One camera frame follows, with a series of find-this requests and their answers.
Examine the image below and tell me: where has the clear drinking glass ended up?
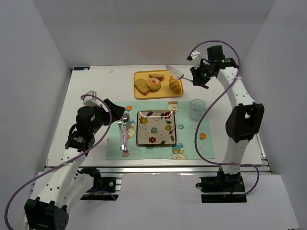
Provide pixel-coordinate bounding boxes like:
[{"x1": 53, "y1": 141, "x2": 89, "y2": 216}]
[{"x1": 189, "y1": 99, "x2": 206, "y2": 120}]

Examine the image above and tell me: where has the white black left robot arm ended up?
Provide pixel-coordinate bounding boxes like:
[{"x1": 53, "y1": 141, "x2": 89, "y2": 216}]
[{"x1": 24, "y1": 96, "x2": 125, "y2": 230}]

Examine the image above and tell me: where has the square floral ceramic plate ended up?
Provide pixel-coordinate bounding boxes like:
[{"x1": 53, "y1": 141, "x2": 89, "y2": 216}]
[{"x1": 136, "y1": 110, "x2": 177, "y2": 146}]

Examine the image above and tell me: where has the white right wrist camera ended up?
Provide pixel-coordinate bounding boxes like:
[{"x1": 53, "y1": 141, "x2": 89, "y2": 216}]
[{"x1": 187, "y1": 51, "x2": 202, "y2": 69}]

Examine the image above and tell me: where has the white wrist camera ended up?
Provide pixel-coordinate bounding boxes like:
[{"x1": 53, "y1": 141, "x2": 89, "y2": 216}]
[
  {"x1": 82, "y1": 90, "x2": 102, "y2": 107},
  {"x1": 187, "y1": 51, "x2": 202, "y2": 69}
]

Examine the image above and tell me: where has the pink sugared donut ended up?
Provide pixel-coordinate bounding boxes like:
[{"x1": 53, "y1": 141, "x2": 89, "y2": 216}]
[{"x1": 146, "y1": 77, "x2": 161, "y2": 91}]

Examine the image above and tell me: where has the sliced loaf bread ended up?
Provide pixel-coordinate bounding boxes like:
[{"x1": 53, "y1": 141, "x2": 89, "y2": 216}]
[{"x1": 134, "y1": 79, "x2": 151, "y2": 95}]

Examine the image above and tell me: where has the mint green cartoon placemat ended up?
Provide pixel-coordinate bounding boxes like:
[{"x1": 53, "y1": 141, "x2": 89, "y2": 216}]
[{"x1": 106, "y1": 100, "x2": 215, "y2": 160}]

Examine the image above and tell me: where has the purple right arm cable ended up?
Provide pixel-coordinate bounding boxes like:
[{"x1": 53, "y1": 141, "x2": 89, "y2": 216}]
[{"x1": 189, "y1": 41, "x2": 260, "y2": 198}]

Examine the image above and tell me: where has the aluminium frame rail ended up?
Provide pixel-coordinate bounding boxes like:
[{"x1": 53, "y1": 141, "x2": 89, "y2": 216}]
[{"x1": 44, "y1": 165, "x2": 273, "y2": 175}]

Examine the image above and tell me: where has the yellow plastic tray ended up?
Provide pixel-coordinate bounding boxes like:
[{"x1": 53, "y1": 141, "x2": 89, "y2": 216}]
[{"x1": 134, "y1": 69, "x2": 184, "y2": 100}]

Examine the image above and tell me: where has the striped orange bread roll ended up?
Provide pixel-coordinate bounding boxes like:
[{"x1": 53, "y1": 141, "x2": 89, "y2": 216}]
[{"x1": 169, "y1": 76, "x2": 181, "y2": 94}]

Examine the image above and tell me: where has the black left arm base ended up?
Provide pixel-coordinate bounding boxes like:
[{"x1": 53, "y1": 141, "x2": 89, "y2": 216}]
[{"x1": 75, "y1": 167, "x2": 120, "y2": 201}]

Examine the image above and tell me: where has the small brown bread piece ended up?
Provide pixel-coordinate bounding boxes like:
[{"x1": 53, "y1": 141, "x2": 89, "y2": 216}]
[{"x1": 149, "y1": 74, "x2": 164, "y2": 81}]

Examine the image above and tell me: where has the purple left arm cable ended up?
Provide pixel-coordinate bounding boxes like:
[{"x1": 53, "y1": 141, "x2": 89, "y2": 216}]
[{"x1": 4, "y1": 93, "x2": 113, "y2": 230}]

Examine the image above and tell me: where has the silver knife pink handle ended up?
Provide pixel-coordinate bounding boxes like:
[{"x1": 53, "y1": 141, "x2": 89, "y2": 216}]
[{"x1": 123, "y1": 116, "x2": 130, "y2": 152}]

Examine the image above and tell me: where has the dark blue table label left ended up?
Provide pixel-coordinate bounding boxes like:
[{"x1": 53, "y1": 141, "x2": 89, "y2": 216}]
[{"x1": 73, "y1": 66, "x2": 90, "y2": 71}]

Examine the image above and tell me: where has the silver spoon pink handle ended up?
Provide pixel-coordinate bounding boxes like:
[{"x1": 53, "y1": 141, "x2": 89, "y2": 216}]
[{"x1": 122, "y1": 113, "x2": 130, "y2": 152}]

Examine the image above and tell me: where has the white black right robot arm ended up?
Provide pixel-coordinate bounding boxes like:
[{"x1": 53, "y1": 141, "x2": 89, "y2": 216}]
[{"x1": 187, "y1": 45, "x2": 264, "y2": 175}]

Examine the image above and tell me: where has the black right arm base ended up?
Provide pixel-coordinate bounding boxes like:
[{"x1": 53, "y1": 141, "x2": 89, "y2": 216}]
[{"x1": 195, "y1": 169, "x2": 247, "y2": 204}]

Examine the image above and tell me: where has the steel spatula wooden handle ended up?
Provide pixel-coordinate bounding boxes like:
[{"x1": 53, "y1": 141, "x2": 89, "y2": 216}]
[{"x1": 165, "y1": 65, "x2": 209, "y2": 89}]

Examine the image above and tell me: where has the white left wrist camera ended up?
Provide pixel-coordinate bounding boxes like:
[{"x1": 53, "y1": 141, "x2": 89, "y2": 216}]
[{"x1": 82, "y1": 90, "x2": 102, "y2": 107}]

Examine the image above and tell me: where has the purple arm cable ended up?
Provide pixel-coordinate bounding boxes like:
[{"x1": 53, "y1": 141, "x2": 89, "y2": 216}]
[
  {"x1": 189, "y1": 41, "x2": 260, "y2": 198},
  {"x1": 4, "y1": 93, "x2": 113, "y2": 230}
]

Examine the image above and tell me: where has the silver fork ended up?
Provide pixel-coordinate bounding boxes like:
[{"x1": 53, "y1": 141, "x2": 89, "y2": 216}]
[{"x1": 118, "y1": 120, "x2": 124, "y2": 150}]

